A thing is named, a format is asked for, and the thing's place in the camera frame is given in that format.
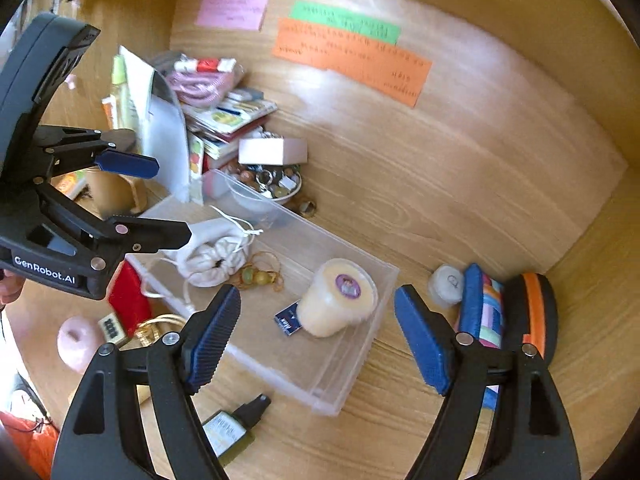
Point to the clear plastic storage box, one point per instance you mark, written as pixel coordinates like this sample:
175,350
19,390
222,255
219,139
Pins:
345,350

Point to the green spray bottle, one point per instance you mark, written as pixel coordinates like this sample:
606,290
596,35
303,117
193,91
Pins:
227,432

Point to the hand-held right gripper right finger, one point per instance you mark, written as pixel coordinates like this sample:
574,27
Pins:
424,341

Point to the red pouch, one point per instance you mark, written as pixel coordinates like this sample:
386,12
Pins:
130,300

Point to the small white round container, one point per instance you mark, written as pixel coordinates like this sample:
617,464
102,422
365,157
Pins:
445,285

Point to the round wooden cup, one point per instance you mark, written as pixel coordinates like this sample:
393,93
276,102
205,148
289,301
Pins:
112,192

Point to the pink sticky note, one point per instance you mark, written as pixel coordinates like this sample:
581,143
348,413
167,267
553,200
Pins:
232,5

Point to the wooden desk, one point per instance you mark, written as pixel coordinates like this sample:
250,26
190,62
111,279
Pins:
425,185

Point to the colourful patchwork pouch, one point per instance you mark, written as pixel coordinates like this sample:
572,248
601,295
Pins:
482,305

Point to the red and white packet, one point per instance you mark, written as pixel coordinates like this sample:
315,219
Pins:
205,65

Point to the stack of books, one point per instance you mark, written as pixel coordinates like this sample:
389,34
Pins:
235,120

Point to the white bowl of beads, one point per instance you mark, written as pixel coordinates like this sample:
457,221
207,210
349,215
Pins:
270,187

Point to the small white cardboard box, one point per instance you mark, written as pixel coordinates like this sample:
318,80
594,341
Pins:
270,151

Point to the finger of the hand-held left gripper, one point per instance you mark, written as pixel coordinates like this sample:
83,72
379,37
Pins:
127,164
150,235

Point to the cream plastic jar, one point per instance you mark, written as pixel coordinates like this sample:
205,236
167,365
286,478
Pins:
335,305

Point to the black and orange round case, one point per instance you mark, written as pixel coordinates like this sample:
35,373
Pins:
537,310

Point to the small beige number block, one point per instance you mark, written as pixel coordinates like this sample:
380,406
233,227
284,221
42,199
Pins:
112,330

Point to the green paper note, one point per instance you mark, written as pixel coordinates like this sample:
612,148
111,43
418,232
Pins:
345,21

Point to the small blue packet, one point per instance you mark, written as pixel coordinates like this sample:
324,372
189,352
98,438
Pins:
289,318

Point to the white paper bag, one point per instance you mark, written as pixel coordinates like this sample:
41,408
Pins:
162,135

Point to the orange cloth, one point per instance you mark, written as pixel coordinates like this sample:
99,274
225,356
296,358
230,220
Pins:
30,440

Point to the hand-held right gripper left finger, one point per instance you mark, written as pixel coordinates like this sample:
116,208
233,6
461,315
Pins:
212,341

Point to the pink round donut object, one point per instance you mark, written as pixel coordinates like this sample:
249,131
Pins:
77,342

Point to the orange paper note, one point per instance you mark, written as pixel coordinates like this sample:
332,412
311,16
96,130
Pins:
350,60

